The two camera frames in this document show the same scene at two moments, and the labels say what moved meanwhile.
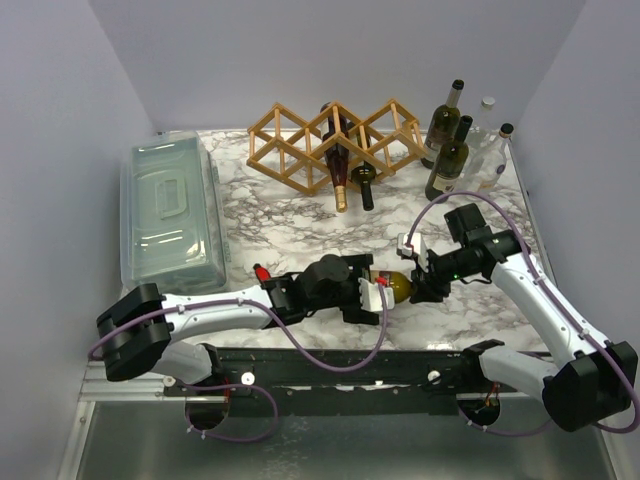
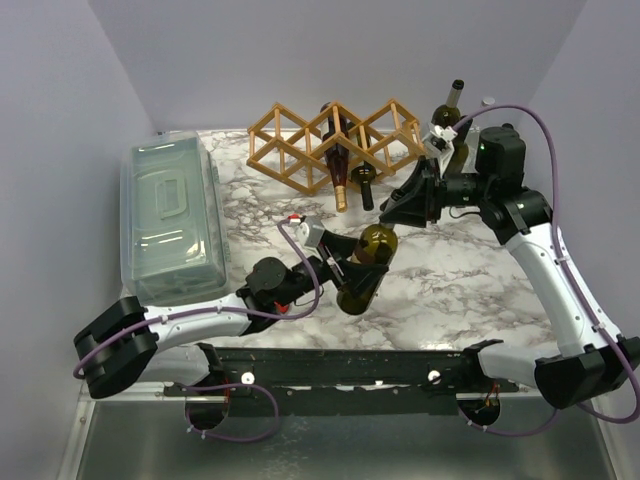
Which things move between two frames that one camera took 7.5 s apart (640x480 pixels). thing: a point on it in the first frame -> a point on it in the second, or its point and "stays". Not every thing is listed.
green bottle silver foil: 401,286 -> 377,245
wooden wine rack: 335,145 stays
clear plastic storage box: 172,229 stays
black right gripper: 425,275 -> 433,189
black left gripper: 360,267 -> 357,276
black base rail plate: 343,381 stays
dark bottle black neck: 364,176 stays
